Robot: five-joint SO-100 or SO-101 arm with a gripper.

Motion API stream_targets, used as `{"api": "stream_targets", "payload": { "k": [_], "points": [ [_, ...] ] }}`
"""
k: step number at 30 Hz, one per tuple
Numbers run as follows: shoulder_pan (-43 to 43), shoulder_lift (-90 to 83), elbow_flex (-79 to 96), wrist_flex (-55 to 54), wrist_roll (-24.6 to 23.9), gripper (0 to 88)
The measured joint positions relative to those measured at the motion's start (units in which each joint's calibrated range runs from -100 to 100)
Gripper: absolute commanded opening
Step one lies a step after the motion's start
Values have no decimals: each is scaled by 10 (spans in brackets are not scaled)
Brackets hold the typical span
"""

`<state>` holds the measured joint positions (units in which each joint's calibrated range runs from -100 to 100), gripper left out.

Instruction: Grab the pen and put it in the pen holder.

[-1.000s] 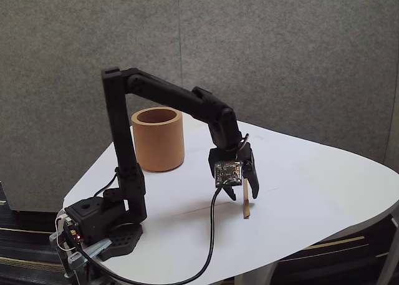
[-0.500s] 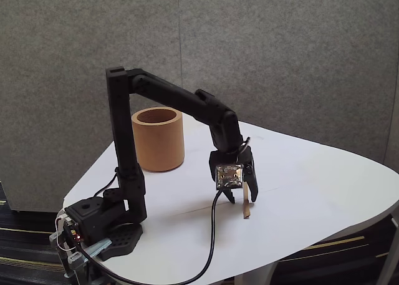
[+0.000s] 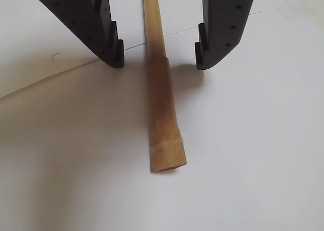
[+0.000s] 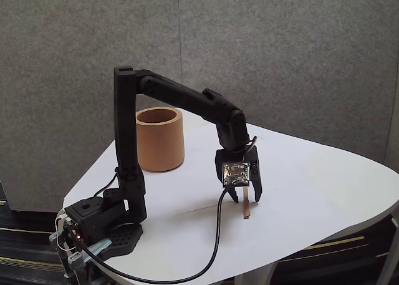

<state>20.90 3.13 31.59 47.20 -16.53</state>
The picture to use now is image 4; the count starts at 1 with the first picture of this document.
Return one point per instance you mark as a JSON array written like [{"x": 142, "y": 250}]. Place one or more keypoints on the brown pen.
[{"x": 246, "y": 207}]

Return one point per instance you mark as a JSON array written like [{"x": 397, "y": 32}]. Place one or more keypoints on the brown cylindrical pen holder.
[{"x": 162, "y": 141}]

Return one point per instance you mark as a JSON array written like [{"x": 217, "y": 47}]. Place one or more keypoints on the white table leg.
[
  {"x": 386, "y": 269},
  {"x": 249, "y": 278}
]

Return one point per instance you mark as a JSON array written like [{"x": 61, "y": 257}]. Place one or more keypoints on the grey felt partition panel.
[
  {"x": 62, "y": 48},
  {"x": 394, "y": 110},
  {"x": 280, "y": 48}
]

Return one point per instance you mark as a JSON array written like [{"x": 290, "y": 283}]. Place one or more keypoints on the metal table clamp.
[{"x": 96, "y": 247}]

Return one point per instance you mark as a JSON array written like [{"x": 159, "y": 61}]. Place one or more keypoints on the bare camera circuit board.
[{"x": 236, "y": 174}]

